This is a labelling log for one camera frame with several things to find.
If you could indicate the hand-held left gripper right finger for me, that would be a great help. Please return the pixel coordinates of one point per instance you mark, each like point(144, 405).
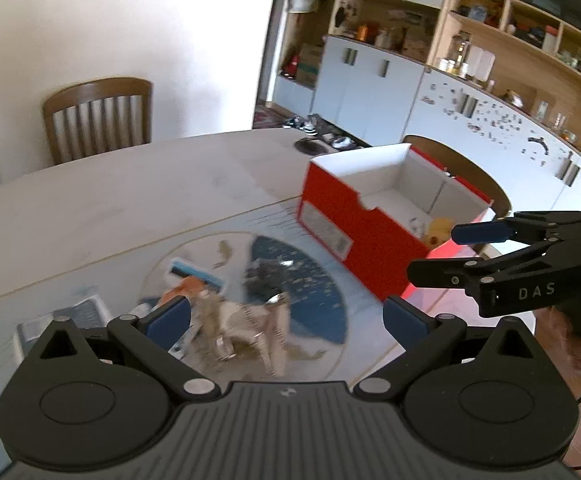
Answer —
point(403, 317)

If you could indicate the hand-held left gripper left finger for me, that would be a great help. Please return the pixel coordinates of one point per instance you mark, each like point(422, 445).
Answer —
point(170, 317)

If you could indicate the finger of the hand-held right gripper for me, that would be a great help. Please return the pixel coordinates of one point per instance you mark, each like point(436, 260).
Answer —
point(445, 272)
point(480, 232)

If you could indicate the yellow cheese plush toy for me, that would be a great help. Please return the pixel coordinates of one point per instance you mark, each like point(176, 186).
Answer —
point(440, 232)

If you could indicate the red cardboard box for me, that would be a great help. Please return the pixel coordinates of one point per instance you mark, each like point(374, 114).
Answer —
point(385, 255)

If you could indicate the silver foil wrapper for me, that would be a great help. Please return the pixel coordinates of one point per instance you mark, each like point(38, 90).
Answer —
point(240, 330)

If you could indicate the white marble desktop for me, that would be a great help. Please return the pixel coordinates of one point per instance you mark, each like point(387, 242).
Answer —
point(120, 200)

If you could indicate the person's right hand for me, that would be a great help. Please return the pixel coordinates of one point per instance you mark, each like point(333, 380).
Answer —
point(577, 352)

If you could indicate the blue white card packet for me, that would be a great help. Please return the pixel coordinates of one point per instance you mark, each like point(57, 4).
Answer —
point(195, 272)

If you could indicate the brown wooden slatted chair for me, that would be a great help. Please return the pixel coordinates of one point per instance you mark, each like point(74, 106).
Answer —
point(95, 90)
point(470, 165)

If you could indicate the black crumpled bag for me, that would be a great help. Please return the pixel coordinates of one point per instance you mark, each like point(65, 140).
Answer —
point(265, 275)

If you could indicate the white magnet-covered cabinet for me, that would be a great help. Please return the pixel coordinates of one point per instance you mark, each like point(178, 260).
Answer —
point(470, 105)

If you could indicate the black white shoe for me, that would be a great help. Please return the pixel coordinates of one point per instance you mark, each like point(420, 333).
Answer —
point(304, 124)
point(344, 142)

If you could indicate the white canister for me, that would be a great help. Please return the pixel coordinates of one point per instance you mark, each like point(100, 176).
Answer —
point(481, 62)

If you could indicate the black phone stand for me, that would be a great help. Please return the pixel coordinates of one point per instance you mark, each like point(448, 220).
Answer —
point(311, 147)

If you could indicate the glass jar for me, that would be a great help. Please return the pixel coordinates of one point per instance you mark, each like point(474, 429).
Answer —
point(459, 50)

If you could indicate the white wooden cabinet unit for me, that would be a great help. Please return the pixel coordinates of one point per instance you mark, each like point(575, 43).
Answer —
point(360, 90)

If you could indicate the orange jar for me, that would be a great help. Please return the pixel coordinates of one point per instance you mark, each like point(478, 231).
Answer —
point(365, 32)

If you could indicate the small red item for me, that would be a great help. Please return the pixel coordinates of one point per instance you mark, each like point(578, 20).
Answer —
point(291, 66)

